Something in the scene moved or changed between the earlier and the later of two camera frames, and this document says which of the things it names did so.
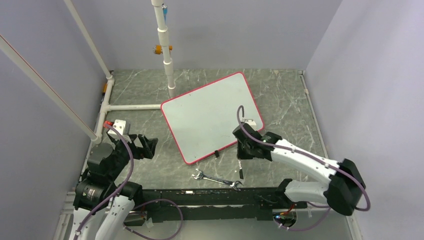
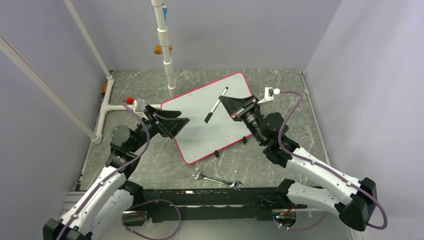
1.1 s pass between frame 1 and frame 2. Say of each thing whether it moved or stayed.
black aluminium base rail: stayed
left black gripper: moved
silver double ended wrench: stayed
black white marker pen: moved
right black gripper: moved
